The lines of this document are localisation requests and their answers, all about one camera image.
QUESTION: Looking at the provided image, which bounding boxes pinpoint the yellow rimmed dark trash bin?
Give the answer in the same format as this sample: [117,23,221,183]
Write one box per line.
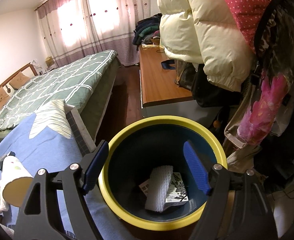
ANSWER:
[99,115,227,231]

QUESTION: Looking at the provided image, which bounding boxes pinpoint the white paper cup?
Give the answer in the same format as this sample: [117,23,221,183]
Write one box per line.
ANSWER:
[1,155,33,207]

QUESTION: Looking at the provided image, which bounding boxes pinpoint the blue table cloth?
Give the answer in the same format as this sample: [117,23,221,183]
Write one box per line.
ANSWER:
[0,114,134,239]

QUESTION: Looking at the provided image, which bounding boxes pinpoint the black white floral box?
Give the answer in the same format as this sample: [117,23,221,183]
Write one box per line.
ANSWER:
[139,172,189,206]

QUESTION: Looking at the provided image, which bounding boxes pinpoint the pink floral scarf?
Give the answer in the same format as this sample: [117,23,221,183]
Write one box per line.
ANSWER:
[237,74,288,145]

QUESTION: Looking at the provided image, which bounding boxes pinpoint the wooden headboard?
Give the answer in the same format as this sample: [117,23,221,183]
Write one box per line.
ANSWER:
[0,62,39,112]

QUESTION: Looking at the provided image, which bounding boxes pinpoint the bed with green quilt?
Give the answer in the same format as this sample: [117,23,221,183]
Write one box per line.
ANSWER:
[0,50,121,142]

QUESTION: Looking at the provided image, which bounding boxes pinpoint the wooden top cabinet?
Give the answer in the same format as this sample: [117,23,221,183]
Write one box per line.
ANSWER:
[139,47,219,128]

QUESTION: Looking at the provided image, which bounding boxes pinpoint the brown patterned handbag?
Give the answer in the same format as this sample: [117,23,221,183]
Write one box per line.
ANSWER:
[174,60,196,91]

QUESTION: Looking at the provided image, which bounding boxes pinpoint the cream puffer jacket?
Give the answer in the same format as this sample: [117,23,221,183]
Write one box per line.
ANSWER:
[157,0,253,92]

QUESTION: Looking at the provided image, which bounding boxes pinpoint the pink white curtain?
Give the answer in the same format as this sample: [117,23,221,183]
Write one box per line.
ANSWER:
[36,0,159,67]

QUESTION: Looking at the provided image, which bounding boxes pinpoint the pile of folded clothes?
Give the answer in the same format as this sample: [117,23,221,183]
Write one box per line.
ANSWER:
[132,13,162,46]

